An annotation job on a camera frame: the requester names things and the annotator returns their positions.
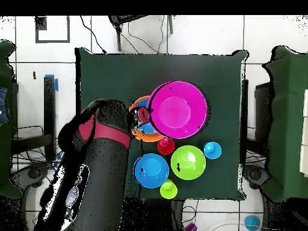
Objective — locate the green bowl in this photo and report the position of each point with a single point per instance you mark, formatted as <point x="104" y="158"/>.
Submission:
<point x="188" y="162"/>

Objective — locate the blue bowl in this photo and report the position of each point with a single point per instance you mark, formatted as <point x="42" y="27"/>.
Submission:
<point x="151" y="170"/>
<point x="148" y="128"/>

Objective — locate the green side table cloth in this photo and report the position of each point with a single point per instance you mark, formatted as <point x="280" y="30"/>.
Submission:
<point x="286" y="120"/>
<point x="4" y="156"/>

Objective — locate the black swivel chair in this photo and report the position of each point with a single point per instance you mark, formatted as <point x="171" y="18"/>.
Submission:
<point x="255" y="174"/>
<point x="33" y="173"/>

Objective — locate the blue cup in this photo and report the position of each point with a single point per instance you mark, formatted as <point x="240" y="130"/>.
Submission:
<point x="212" y="150"/>

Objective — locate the blue denim fabric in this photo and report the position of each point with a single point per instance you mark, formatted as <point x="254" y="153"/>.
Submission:
<point x="3" y="105"/>

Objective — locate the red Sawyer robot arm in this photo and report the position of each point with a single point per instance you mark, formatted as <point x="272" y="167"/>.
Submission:
<point x="103" y="168"/>

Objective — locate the blue tape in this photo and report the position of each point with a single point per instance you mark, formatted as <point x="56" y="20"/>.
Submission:
<point x="56" y="84"/>

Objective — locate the small purple object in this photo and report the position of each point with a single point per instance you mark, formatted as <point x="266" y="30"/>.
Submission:
<point x="191" y="227"/>

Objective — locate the large pink bowl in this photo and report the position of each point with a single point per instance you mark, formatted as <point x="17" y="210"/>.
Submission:
<point x="178" y="110"/>

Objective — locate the dark green tablecloth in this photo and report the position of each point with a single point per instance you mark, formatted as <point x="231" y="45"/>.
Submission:
<point x="216" y="72"/>

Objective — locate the black table frame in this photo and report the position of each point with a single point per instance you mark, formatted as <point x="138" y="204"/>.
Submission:
<point x="49" y="108"/>

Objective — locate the green cup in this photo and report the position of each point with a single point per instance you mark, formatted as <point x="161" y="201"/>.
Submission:
<point x="168" y="190"/>

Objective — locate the white box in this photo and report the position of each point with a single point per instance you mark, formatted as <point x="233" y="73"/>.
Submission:
<point x="305" y="134"/>

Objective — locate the red cup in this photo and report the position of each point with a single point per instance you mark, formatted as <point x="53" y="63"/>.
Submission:
<point x="166" y="146"/>

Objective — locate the orange bowl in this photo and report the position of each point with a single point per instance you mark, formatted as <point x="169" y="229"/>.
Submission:
<point x="149" y="138"/>

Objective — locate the blue round object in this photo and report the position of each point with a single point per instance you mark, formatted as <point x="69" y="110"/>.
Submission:
<point x="252" y="222"/>

